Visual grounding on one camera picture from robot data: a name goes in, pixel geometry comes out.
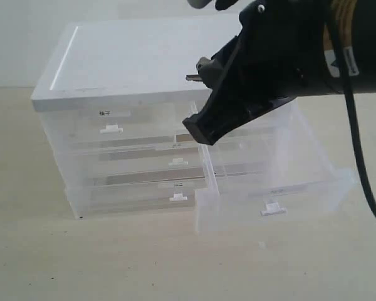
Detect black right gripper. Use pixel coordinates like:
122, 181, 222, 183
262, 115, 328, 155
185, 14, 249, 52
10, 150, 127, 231
182, 1, 332, 145

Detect keys with blue tag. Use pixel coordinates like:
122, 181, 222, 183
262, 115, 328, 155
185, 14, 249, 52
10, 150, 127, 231
185, 74, 206, 83

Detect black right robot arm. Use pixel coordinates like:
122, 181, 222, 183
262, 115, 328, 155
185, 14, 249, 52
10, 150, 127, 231
183, 1, 376, 145

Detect middle wide translucent drawer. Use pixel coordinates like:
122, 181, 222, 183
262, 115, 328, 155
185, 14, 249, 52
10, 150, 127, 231
55, 147, 202, 182

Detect white translucent plastic drawer cabinet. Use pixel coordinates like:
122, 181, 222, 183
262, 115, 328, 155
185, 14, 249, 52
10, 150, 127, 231
30, 19, 298, 219

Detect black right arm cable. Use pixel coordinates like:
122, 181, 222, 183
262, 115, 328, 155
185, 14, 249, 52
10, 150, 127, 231
322, 0, 376, 235

